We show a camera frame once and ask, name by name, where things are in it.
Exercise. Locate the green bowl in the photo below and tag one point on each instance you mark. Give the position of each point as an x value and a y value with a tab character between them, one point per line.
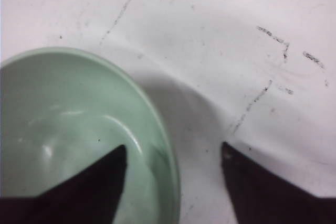
62	109

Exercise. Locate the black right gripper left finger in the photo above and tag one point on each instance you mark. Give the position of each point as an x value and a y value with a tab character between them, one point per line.
91	196

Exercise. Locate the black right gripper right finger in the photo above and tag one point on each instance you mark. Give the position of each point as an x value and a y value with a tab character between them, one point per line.
259	196

